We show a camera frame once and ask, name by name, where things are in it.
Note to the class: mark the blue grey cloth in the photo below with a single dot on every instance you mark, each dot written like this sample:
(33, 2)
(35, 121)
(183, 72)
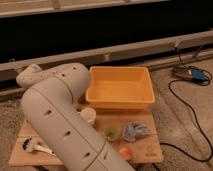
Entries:
(133, 130)

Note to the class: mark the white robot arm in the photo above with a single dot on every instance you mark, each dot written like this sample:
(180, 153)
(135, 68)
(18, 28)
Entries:
(48, 106)

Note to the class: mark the white cup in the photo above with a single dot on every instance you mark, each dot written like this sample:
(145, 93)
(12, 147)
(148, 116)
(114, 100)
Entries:
(88, 114)

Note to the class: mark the red yellow apple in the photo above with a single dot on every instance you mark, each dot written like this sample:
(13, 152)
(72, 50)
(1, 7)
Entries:
(126, 153)

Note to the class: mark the white dish brush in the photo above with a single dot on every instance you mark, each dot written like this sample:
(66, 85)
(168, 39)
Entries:
(30, 145)

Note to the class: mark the green small cup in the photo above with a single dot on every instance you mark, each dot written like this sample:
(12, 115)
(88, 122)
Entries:
(111, 133)

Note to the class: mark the orange plastic bin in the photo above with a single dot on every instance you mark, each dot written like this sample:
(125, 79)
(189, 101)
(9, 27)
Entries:
(120, 88)

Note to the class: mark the blue power adapter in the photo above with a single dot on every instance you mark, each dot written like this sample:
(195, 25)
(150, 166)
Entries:
(189, 73)

